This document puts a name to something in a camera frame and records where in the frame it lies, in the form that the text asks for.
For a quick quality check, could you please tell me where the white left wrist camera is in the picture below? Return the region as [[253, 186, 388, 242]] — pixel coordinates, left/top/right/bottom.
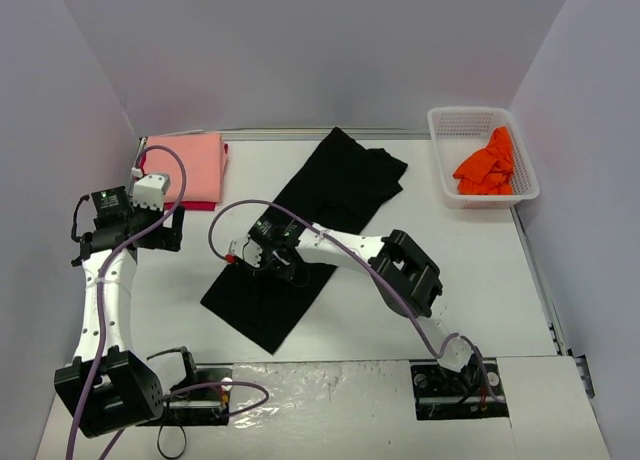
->
[[131, 168, 171, 211]]

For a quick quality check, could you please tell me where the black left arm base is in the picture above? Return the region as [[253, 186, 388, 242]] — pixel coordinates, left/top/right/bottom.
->
[[140, 346, 232, 427]]

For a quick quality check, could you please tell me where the folded red t-shirt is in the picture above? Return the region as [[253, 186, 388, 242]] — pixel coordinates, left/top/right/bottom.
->
[[129, 139, 231, 212]]

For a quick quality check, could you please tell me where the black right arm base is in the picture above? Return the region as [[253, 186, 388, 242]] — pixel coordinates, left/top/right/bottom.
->
[[410, 356, 509, 421]]

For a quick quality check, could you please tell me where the thin black cable loop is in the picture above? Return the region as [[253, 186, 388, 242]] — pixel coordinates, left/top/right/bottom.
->
[[155, 419, 189, 459]]

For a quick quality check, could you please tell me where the black t-shirt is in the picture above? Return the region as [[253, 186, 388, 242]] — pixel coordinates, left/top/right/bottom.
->
[[201, 128, 408, 354]]

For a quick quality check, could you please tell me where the orange t-shirt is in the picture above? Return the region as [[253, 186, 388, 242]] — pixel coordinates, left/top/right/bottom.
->
[[453, 126, 514, 195]]

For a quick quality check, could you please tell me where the folded pink t-shirt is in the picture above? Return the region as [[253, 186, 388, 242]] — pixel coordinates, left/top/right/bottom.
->
[[138, 132, 225, 206]]

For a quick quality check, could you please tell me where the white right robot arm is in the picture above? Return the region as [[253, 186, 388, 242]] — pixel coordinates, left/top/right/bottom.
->
[[234, 219, 480, 393]]

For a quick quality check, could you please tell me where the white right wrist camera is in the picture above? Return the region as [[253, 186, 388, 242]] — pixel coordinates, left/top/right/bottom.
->
[[228, 236, 263, 269]]

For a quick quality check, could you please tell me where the white plastic basket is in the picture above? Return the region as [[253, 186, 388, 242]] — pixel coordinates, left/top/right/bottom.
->
[[427, 106, 540, 209]]

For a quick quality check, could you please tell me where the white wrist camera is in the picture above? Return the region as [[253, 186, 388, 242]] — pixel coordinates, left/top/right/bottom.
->
[[131, 168, 171, 211], [228, 236, 263, 269]]

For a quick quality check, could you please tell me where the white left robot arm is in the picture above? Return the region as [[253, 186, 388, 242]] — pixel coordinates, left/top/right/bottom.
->
[[54, 186, 185, 438]]

